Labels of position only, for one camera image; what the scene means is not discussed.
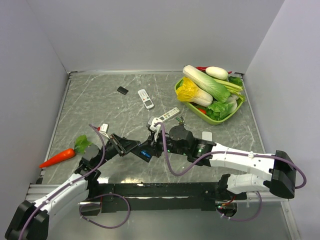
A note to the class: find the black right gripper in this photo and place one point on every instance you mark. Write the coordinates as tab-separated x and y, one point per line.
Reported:
155	145

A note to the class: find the red chili pepper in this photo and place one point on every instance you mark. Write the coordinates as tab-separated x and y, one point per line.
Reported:
201	68

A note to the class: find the green lettuce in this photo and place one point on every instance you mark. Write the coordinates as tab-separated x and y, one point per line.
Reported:
220	110

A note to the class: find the white remote with screen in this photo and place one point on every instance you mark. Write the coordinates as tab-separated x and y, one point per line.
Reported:
147	102

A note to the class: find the green leaf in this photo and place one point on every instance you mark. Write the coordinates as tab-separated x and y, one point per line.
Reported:
81	143

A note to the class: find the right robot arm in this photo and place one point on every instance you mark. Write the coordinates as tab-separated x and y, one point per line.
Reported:
275	173

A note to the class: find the white radish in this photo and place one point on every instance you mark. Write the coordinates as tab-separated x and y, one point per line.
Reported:
217	72

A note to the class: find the orange carrot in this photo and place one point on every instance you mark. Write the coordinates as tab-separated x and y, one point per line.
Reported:
58	158

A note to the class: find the green plastic tray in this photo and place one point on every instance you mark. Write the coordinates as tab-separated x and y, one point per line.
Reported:
200	111

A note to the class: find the black battery cover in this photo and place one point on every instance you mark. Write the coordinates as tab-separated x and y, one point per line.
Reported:
122	90

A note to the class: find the green celery stalks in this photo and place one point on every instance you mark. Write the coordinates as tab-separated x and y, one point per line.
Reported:
234	85

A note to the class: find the yellow napa cabbage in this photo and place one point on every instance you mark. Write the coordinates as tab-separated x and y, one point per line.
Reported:
189	92

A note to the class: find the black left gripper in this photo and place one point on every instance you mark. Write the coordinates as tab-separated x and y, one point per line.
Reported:
123	146

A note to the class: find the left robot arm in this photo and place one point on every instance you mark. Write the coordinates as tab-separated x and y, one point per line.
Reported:
34	220

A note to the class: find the green napa cabbage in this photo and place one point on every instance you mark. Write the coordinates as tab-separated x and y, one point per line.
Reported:
207	83

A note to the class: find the small white button remote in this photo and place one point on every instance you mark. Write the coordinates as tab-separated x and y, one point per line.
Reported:
169	115

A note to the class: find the black remote control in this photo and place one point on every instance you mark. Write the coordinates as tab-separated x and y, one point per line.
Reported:
136	151

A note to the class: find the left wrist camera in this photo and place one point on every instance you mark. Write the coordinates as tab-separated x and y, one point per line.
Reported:
104	128

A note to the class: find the white remote control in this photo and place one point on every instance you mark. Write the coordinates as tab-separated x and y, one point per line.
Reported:
207	136

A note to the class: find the blue battery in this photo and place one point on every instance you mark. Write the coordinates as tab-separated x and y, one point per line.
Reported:
146	154

